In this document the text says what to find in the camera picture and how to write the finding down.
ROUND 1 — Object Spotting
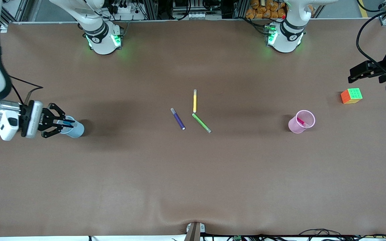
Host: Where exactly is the blue mesh cup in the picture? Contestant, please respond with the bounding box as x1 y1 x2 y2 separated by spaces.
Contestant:
59 115 85 138

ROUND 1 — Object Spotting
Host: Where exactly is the colourful puzzle cube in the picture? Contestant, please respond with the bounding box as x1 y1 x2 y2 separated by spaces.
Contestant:
340 88 363 104

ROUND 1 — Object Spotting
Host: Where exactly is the pink mesh cup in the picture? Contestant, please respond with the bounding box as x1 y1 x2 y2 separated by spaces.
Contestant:
288 110 316 134

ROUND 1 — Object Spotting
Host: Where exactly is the bag of orange items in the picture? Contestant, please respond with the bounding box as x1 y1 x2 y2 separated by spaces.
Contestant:
246 0 287 19

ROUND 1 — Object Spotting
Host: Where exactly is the purple marker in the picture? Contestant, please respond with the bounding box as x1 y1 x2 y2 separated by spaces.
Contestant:
170 107 186 131

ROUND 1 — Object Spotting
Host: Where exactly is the white power strip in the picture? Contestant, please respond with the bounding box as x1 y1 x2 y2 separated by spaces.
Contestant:
111 3 140 20

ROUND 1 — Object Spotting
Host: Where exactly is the green marker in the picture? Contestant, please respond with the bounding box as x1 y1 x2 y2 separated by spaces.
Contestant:
192 113 212 134

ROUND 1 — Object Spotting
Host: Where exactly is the brown table cover sheet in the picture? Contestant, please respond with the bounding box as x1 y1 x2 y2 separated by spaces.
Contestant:
0 18 386 238

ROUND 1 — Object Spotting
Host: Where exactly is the white terminal block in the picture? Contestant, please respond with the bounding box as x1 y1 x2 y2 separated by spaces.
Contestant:
188 12 215 19

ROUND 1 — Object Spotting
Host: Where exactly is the metal table edge clamp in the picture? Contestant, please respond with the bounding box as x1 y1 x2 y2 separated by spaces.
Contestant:
186 222 206 241

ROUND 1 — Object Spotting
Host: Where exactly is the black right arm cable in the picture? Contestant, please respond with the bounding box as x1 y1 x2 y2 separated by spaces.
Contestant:
8 75 44 105

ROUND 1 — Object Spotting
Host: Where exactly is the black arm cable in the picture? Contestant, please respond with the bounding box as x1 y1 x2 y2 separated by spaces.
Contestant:
8 75 44 105
356 3 386 70

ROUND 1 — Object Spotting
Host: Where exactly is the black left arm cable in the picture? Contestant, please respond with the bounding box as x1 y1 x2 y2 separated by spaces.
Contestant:
356 3 386 70

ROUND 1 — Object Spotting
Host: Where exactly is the black looped floor cable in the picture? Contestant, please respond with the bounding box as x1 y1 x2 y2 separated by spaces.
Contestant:
299 229 341 237

